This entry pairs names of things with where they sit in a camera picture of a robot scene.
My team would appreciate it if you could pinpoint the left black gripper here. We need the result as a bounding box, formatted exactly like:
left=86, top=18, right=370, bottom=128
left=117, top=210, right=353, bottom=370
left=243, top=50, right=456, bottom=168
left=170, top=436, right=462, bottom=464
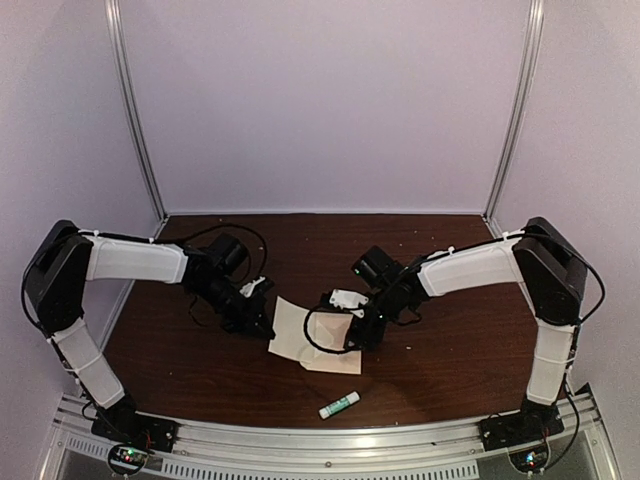
left=192, top=277, right=275, bottom=341

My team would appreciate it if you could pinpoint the beige envelope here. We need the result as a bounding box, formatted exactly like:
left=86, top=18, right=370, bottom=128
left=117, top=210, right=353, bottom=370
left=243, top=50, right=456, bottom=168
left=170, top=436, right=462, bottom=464
left=301, top=312, right=362, bottom=375

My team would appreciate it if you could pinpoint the cream letter paper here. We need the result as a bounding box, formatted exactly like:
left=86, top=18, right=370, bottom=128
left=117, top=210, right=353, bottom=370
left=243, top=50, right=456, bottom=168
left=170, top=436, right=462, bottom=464
left=268, top=296, right=315, bottom=364

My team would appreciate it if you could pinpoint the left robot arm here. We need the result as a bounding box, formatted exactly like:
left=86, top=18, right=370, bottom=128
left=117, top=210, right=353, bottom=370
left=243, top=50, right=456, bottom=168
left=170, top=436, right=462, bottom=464
left=20, top=219, right=276, bottom=444

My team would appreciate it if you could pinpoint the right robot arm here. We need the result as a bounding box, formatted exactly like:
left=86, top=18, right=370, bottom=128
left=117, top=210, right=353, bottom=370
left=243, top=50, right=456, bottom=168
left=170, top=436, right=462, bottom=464
left=344, top=217, right=588, bottom=442

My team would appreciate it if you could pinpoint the green white glue stick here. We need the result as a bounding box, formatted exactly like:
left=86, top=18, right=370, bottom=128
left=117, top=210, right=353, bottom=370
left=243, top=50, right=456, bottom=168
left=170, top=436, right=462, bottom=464
left=318, top=391, right=361, bottom=420

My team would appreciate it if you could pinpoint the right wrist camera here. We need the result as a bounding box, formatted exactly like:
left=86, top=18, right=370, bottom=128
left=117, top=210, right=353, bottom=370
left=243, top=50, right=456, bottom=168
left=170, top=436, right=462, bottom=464
left=329, top=289, right=369, bottom=311

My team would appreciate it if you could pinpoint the left black cable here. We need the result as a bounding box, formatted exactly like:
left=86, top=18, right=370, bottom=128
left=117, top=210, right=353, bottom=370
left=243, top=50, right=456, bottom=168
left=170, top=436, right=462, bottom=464
left=19, top=224, right=269, bottom=331

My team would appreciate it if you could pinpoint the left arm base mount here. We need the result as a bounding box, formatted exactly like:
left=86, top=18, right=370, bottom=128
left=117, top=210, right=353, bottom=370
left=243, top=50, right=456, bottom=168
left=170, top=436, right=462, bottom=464
left=91, top=394, right=178, bottom=453

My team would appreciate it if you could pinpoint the aluminium front rail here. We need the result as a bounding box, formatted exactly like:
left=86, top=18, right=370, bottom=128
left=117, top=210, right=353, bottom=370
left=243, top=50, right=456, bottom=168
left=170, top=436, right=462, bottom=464
left=35, top=393, right=621, bottom=479

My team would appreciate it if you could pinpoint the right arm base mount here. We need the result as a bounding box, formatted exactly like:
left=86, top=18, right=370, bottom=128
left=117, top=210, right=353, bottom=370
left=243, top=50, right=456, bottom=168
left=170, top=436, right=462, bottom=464
left=478, top=399, right=564, bottom=451

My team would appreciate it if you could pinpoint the left aluminium frame post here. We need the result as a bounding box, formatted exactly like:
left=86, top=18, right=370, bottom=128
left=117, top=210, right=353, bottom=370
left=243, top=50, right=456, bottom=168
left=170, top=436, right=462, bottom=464
left=104, top=0, right=168, bottom=223

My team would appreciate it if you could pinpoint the aluminium frame post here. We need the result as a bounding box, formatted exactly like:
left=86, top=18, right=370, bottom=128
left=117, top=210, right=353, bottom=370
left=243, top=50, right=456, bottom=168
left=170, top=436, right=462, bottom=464
left=483, top=0, right=545, bottom=227
left=104, top=0, right=168, bottom=223

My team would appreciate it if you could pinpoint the right aluminium frame post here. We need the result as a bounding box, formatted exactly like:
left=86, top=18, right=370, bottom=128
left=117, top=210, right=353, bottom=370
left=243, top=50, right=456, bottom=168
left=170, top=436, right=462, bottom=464
left=483, top=0, right=545, bottom=227

